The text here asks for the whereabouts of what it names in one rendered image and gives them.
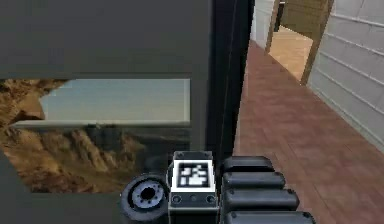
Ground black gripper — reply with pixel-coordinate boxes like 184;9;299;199
119;174;170;224

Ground wooden room door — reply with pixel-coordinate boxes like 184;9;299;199
280;0;335;86

